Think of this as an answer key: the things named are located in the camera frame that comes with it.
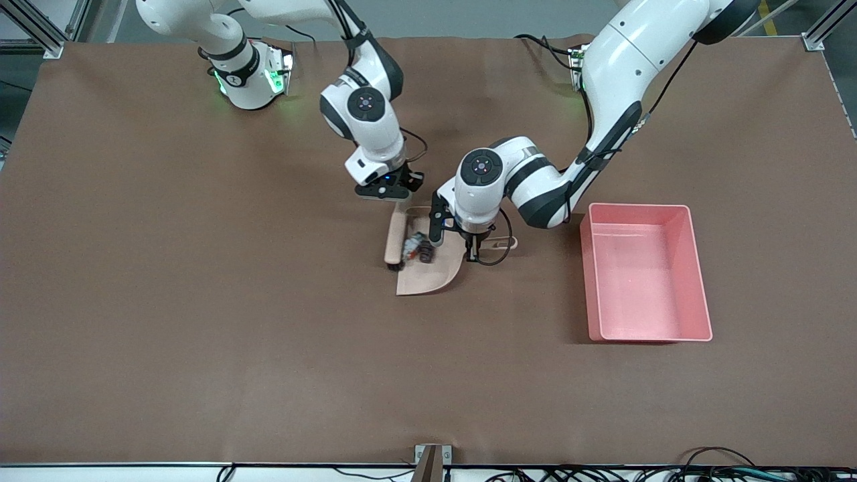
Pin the brown table cover mat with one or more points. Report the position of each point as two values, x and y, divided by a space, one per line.
335 368

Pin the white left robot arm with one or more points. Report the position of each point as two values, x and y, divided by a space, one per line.
616 60

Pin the black electronic component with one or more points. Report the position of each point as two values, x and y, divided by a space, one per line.
426 254

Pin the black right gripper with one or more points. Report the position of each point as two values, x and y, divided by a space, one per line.
410 179

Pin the pink plastic bin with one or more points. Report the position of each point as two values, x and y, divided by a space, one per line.
643 281

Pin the white orange electronic connector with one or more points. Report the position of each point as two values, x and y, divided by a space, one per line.
412 244

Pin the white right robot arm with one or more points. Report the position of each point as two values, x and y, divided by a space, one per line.
365 107

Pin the beige brush with black bristles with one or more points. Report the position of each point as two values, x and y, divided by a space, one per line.
395 234

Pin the aluminium frame post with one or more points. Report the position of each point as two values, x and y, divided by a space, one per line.
47 40
813 41

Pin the grey table edge bracket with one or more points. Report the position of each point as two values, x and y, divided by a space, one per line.
432 462

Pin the beige plastic dustpan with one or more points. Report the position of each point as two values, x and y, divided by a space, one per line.
435 274

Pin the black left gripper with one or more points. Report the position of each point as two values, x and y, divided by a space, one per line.
473 240

